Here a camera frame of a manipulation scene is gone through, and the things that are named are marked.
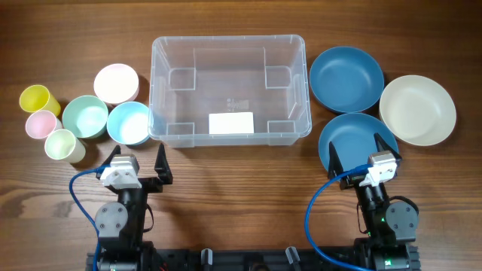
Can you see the dark blue plate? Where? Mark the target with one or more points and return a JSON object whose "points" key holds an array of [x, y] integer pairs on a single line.
{"points": [[353, 137], [346, 80]]}

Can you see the mint green bowl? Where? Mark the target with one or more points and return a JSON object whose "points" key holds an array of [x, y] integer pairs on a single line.
{"points": [[86, 117]]}

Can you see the yellow cup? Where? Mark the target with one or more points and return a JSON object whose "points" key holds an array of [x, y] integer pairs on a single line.
{"points": [[38, 97]]}

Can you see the pink cup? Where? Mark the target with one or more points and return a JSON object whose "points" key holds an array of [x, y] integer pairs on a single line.
{"points": [[41, 124]]}

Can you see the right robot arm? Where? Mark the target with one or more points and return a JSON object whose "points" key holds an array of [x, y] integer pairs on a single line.
{"points": [[390, 222]]}

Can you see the clear plastic storage container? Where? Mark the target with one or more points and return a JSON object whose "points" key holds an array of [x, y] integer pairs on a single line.
{"points": [[194, 76]]}

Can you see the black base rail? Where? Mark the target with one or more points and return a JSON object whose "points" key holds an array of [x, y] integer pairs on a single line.
{"points": [[287, 259]]}

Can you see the light blue bowl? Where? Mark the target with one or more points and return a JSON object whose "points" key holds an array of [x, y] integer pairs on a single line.
{"points": [[127, 123]]}

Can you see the pale green cup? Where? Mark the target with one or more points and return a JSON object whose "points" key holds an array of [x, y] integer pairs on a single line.
{"points": [[63, 145]]}

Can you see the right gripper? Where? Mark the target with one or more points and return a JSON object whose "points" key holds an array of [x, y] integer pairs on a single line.
{"points": [[336, 166]]}

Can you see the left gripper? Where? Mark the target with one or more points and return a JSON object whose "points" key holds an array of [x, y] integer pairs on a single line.
{"points": [[155, 184]]}

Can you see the pink bowl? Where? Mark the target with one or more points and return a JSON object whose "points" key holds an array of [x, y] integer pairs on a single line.
{"points": [[116, 83]]}

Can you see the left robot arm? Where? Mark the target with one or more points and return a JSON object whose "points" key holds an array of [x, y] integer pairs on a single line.
{"points": [[120, 224]]}

